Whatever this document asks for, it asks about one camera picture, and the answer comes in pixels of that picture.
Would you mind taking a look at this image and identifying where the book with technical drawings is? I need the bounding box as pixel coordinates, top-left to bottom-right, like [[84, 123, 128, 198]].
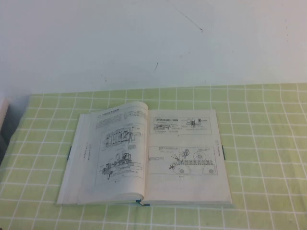
[[55, 101, 234, 208]]

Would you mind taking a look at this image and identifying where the green checked tablecloth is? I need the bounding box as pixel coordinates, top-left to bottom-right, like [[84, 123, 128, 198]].
[[0, 82, 307, 230]]

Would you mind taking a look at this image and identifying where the white side board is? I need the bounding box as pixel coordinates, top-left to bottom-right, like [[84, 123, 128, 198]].
[[0, 95, 11, 136]]

